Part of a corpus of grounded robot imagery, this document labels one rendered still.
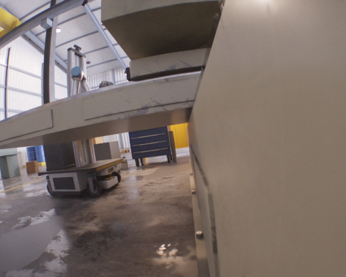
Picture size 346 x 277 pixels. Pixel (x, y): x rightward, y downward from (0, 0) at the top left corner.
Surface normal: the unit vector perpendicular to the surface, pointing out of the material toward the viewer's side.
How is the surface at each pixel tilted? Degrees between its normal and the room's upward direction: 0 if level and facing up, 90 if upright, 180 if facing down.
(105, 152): 90
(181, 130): 90
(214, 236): 90
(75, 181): 90
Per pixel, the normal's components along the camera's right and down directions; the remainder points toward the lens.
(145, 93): -0.07, 0.03
